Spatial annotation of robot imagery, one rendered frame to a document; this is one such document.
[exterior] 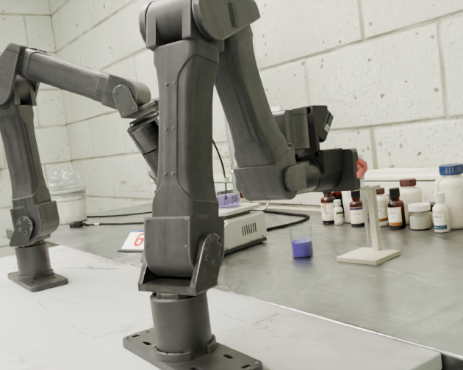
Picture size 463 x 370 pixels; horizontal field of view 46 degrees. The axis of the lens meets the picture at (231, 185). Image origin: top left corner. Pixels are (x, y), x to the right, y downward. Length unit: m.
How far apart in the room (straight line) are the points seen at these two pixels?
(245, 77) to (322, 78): 0.92
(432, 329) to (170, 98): 0.39
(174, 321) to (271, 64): 1.29
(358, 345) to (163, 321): 0.21
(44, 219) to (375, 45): 0.91
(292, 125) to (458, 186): 0.48
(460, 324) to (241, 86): 0.38
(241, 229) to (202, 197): 0.57
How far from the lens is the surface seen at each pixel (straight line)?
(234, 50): 0.69
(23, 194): 1.12
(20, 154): 1.12
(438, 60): 1.37
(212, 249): 0.59
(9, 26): 3.59
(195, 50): 0.61
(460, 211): 1.20
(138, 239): 1.35
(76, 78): 1.06
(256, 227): 1.20
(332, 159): 0.86
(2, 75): 1.12
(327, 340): 0.64
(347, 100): 1.54
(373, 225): 1.00
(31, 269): 1.15
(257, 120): 0.71
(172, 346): 0.60
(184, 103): 0.60
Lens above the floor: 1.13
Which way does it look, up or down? 5 degrees down
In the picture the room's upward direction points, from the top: 7 degrees counter-clockwise
